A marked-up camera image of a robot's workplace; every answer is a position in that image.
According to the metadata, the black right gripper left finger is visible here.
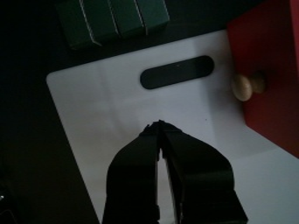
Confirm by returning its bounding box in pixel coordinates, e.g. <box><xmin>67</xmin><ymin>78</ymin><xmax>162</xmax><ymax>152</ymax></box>
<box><xmin>101</xmin><ymin>120</ymin><xmax>163</xmax><ymax>224</ymax></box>

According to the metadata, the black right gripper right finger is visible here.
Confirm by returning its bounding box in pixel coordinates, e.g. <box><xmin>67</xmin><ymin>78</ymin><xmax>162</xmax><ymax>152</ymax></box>
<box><xmin>159</xmin><ymin>120</ymin><xmax>250</xmax><ymax>224</ymax></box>

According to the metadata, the red wooden drawer with knob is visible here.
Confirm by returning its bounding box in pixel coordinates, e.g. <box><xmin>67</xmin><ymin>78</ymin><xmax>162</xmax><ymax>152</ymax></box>
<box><xmin>227</xmin><ymin>0</ymin><xmax>299</xmax><ymax>159</ymax></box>

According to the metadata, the white plastic cutting board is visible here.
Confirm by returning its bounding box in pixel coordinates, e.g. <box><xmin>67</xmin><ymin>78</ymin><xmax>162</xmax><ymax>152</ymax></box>
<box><xmin>46</xmin><ymin>29</ymin><xmax>299</xmax><ymax>224</ymax></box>

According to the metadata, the dark green box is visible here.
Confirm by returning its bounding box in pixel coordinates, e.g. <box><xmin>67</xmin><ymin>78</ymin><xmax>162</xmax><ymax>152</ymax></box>
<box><xmin>54</xmin><ymin>0</ymin><xmax>173</xmax><ymax>51</ymax></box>

